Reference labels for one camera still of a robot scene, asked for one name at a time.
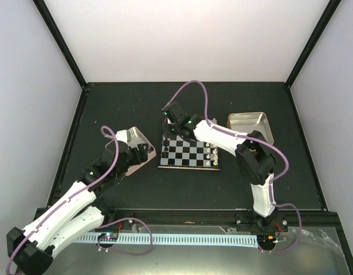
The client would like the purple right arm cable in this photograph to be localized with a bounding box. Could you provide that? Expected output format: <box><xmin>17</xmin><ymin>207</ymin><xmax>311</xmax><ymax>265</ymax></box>
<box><xmin>167</xmin><ymin>80</ymin><xmax>303</xmax><ymax>254</ymax></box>

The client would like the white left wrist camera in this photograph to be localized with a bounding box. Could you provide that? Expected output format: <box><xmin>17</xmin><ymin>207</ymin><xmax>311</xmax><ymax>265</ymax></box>
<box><xmin>116</xmin><ymin>129</ymin><xmax>132</xmax><ymax>144</ymax></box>

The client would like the left circuit board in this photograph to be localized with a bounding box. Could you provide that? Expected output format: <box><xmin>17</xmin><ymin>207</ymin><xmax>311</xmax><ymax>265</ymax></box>
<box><xmin>97</xmin><ymin>233</ymin><xmax>118</xmax><ymax>242</ymax></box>

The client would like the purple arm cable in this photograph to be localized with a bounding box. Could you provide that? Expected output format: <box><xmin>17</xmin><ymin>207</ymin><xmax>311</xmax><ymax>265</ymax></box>
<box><xmin>167</xmin><ymin>80</ymin><xmax>303</xmax><ymax>254</ymax></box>
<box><xmin>6</xmin><ymin>125</ymin><xmax>154</xmax><ymax>275</ymax></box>

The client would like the circuit board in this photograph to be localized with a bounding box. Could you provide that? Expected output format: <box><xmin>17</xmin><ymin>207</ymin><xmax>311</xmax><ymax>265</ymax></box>
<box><xmin>97</xmin><ymin>233</ymin><xmax>118</xmax><ymax>242</ymax></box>
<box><xmin>257</xmin><ymin>235</ymin><xmax>287</xmax><ymax>245</ymax></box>

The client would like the gold metal tin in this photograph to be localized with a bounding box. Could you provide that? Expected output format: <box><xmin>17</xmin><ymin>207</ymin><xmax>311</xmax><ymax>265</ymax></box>
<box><xmin>227</xmin><ymin>112</ymin><xmax>274</xmax><ymax>145</ymax></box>

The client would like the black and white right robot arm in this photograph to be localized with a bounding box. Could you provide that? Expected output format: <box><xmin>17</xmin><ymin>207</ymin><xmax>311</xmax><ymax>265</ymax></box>
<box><xmin>162</xmin><ymin>101</ymin><xmax>276</xmax><ymax>231</ymax></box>

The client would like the pink metal tin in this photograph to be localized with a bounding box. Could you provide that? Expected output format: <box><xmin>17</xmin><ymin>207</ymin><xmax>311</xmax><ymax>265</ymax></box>
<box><xmin>103</xmin><ymin>127</ymin><xmax>156</xmax><ymax>176</ymax></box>

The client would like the right circuit board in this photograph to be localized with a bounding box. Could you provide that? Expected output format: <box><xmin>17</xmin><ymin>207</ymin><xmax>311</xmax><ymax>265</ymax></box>
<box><xmin>257</xmin><ymin>235</ymin><xmax>287</xmax><ymax>245</ymax></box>

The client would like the light blue slotted cable duct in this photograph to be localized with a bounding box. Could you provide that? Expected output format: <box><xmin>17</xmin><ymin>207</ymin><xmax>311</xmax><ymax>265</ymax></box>
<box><xmin>74</xmin><ymin>232</ymin><xmax>258</xmax><ymax>248</ymax></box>

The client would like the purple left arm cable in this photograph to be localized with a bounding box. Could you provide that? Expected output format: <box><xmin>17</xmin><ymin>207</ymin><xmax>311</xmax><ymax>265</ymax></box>
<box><xmin>6</xmin><ymin>125</ymin><xmax>154</xmax><ymax>275</ymax></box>

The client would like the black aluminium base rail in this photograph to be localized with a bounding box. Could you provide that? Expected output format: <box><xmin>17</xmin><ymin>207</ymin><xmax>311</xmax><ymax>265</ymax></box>
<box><xmin>105</xmin><ymin>209</ymin><xmax>340</xmax><ymax>232</ymax></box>

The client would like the black and white chessboard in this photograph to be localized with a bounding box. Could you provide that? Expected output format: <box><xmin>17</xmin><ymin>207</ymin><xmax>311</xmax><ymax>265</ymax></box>
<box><xmin>158</xmin><ymin>134</ymin><xmax>220</xmax><ymax>171</ymax></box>

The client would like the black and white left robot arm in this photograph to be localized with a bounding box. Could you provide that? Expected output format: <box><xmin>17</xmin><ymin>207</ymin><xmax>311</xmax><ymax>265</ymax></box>
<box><xmin>6</xmin><ymin>141</ymin><xmax>154</xmax><ymax>274</ymax></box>

